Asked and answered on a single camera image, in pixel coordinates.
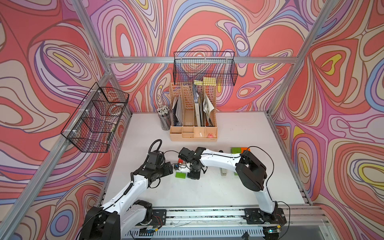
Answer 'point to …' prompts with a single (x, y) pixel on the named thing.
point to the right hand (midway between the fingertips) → (195, 176)
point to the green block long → (236, 150)
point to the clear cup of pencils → (164, 113)
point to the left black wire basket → (92, 127)
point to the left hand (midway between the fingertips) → (169, 168)
